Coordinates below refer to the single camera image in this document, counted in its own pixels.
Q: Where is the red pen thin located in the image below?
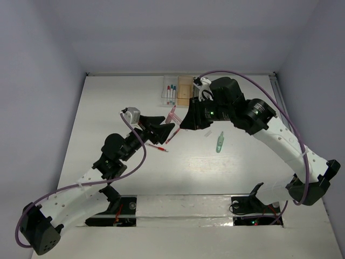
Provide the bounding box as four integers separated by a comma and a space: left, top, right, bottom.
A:
146, 143, 169, 152

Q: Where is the pink highlighter marker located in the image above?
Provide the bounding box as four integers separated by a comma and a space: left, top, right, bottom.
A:
165, 106, 182, 126

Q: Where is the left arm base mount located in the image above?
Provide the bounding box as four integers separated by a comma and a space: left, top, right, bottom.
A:
85, 185, 137, 227

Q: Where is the clear plastic container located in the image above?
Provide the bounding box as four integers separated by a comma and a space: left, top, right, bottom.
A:
161, 76, 178, 106

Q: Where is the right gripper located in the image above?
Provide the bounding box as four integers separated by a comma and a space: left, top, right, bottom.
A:
180, 95, 233, 130

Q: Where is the orange plastic container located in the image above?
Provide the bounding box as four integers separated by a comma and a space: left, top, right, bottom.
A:
177, 76, 193, 106

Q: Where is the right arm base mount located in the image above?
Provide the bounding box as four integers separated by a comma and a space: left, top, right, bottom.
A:
229, 183, 283, 226

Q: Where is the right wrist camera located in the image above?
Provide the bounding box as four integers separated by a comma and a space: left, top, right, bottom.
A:
193, 77, 213, 101

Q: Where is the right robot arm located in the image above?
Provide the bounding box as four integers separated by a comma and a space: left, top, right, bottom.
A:
180, 77, 340, 212

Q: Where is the green highlighter marker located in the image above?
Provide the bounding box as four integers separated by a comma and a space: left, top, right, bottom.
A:
216, 132, 224, 153

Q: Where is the red gel pen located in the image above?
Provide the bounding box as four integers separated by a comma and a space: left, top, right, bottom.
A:
165, 128, 180, 144

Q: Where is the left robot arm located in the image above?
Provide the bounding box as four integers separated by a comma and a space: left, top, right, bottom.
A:
15, 113, 175, 255

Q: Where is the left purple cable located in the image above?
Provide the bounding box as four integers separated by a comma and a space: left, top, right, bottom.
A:
15, 113, 148, 248

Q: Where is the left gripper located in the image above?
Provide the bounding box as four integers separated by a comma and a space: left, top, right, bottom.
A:
121, 115, 174, 162

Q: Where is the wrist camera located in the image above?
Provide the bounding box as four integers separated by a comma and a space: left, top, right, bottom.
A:
193, 77, 213, 101
121, 107, 141, 125

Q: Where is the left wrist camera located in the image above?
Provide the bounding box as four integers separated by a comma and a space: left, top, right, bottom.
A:
121, 107, 141, 125

